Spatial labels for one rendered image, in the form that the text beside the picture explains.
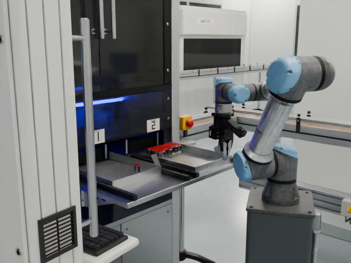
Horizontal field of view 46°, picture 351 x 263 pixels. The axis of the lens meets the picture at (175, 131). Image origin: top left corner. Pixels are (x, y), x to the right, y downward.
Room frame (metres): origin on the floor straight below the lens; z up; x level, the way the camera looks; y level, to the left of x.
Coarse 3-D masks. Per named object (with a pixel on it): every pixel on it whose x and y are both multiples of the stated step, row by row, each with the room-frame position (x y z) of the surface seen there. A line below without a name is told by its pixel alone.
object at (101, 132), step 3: (99, 129) 1.75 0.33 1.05; (102, 129) 1.76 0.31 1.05; (96, 132) 1.74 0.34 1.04; (99, 132) 1.75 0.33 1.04; (102, 132) 1.76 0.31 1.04; (96, 135) 1.74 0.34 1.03; (99, 135) 1.75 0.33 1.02; (102, 135) 1.76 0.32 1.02; (96, 138) 1.74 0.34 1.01; (99, 138) 1.75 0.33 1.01; (102, 138) 1.76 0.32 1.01; (96, 141) 1.74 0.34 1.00; (99, 141) 1.75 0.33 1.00; (102, 141) 1.76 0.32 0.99
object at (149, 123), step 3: (150, 120) 1.97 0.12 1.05; (153, 120) 1.99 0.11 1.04; (156, 120) 2.00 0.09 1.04; (147, 123) 1.96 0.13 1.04; (150, 123) 1.97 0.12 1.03; (153, 123) 1.99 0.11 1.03; (156, 123) 2.00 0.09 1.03; (147, 126) 1.96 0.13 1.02; (150, 126) 1.97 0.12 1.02; (153, 126) 1.99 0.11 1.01; (156, 126) 2.00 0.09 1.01; (147, 129) 1.96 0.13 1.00; (150, 129) 1.97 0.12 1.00; (153, 129) 1.99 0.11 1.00; (156, 129) 2.00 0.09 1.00; (159, 129) 2.02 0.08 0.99; (147, 132) 1.96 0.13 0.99
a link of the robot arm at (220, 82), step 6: (216, 78) 1.79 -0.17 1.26; (222, 78) 1.76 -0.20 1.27; (228, 78) 1.76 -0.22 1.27; (216, 84) 1.78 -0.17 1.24; (222, 84) 1.76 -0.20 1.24; (216, 90) 1.78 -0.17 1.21; (216, 96) 1.78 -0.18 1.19; (216, 102) 1.78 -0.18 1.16; (222, 102) 1.76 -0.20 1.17; (228, 102) 1.76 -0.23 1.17
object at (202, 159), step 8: (184, 152) 1.99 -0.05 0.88; (192, 152) 1.99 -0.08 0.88; (200, 152) 1.95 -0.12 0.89; (208, 152) 1.92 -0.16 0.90; (216, 152) 1.89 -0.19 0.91; (160, 160) 1.78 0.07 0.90; (168, 160) 1.74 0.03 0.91; (176, 160) 1.85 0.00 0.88; (184, 160) 1.85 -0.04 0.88; (192, 160) 1.85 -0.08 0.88; (200, 160) 1.85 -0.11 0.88; (208, 160) 1.85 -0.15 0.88; (216, 160) 1.75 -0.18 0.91; (184, 168) 1.68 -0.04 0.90; (192, 168) 1.65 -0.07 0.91; (200, 168) 1.66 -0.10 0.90; (208, 168) 1.71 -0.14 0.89
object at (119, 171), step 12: (120, 156) 1.83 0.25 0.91; (84, 168) 1.73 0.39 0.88; (96, 168) 1.73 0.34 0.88; (108, 168) 1.73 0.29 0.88; (120, 168) 1.73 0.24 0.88; (132, 168) 1.73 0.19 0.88; (144, 168) 1.72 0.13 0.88; (156, 168) 1.64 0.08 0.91; (108, 180) 1.48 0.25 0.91; (120, 180) 1.50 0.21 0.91; (132, 180) 1.54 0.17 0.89
